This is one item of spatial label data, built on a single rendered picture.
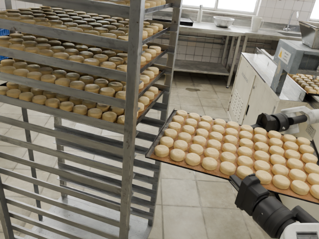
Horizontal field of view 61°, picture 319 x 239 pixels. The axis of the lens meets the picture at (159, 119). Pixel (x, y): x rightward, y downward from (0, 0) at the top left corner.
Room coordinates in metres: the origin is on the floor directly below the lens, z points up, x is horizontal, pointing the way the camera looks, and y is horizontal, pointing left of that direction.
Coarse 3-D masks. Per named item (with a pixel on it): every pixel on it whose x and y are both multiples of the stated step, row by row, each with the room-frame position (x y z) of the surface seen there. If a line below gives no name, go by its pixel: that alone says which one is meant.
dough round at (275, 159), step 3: (273, 156) 0.81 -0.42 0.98; (276, 156) 0.81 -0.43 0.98; (279, 156) 0.81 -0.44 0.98; (270, 159) 0.80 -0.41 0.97; (273, 159) 0.79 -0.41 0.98; (276, 159) 0.79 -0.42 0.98; (279, 159) 0.79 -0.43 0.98; (282, 159) 0.80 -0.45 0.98; (273, 162) 0.79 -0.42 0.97; (276, 162) 0.78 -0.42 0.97; (279, 162) 0.78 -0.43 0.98; (282, 162) 0.78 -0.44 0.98
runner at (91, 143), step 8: (0, 120) 0.88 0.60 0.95; (8, 120) 0.87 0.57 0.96; (16, 120) 0.86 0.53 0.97; (24, 128) 0.85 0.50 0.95; (32, 128) 0.84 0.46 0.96; (40, 128) 0.83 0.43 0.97; (48, 128) 0.83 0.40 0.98; (56, 136) 0.82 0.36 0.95; (64, 136) 0.81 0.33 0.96; (72, 136) 0.80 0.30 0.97; (88, 144) 0.78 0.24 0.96; (96, 144) 0.78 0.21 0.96; (104, 144) 0.77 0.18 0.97; (112, 152) 0.76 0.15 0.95; (120, 152) 0.76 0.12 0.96
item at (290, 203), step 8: (304, 128) 1.65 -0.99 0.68; (312, 128) 1.57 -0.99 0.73; (296, 136) 1.71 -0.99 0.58; (304, 136) 1.62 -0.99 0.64; (312, 136) 1.53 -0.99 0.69; (280, 200) 1.63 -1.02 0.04; (288, 200) 1.49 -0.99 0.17; (296, 200) 1.41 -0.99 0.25; (288, 208) 1.46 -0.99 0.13; (304, 208) 1.31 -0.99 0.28; (312, 208) 1.25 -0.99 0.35; (312, 216) 1.22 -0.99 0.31
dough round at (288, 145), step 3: (288, 141) 0.93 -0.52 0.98; (285, 144) 0.91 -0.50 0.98; (288, 144) 0.91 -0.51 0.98; (291, 144) 0.91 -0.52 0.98; (294, 144) 0.91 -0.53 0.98; (285, 147) 0.90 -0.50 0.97; (288, 147) 0.89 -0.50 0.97; (291, 147) 0.89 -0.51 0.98; (294, 147) 0.89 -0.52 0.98; (297, 147) 0.89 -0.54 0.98
